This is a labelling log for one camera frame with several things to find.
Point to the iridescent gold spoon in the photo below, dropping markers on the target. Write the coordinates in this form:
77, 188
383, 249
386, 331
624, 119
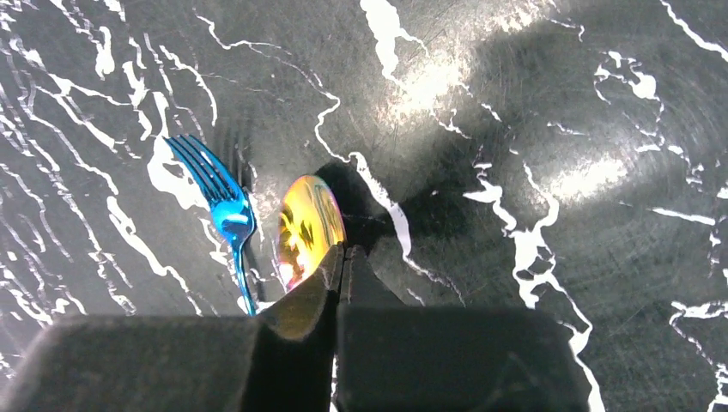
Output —
310, 223

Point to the blue metallic fork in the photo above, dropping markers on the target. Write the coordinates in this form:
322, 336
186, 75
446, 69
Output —
229, 203

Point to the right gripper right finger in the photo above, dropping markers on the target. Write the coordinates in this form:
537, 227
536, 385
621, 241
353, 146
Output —
395, 357

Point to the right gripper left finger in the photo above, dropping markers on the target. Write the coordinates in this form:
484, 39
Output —
279, 360

